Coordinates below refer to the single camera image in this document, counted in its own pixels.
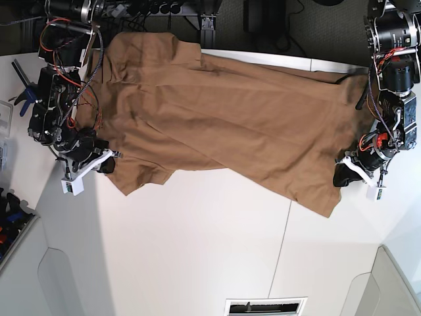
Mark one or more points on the white camera box image left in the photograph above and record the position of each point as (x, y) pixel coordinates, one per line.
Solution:
(74, 187)

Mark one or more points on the grey bin of clamps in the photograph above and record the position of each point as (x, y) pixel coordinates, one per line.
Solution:
(17, 219)

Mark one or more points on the clear plastic box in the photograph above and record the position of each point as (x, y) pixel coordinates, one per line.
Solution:
(6, 120)

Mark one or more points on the white camera box image right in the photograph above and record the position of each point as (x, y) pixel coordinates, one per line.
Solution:
(374, 193)

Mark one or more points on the brown t-shirt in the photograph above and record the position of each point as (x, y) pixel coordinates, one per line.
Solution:
(167, 106)

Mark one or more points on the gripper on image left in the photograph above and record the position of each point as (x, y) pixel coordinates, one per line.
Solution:
(85, 151)

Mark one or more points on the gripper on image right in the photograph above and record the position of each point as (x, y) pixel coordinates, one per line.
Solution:
(368, 163)

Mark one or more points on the black power adapter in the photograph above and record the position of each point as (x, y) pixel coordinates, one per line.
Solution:
(252, 16)

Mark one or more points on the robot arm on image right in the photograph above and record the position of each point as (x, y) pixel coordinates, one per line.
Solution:
(393, 34)

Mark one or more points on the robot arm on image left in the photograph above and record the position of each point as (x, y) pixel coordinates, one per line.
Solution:
(66, 112)

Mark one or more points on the white camera box image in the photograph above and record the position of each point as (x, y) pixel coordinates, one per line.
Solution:
(374, 193)
(74, 187)

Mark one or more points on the aluminium frame post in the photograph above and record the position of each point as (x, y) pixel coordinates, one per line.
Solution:
(206, 25)

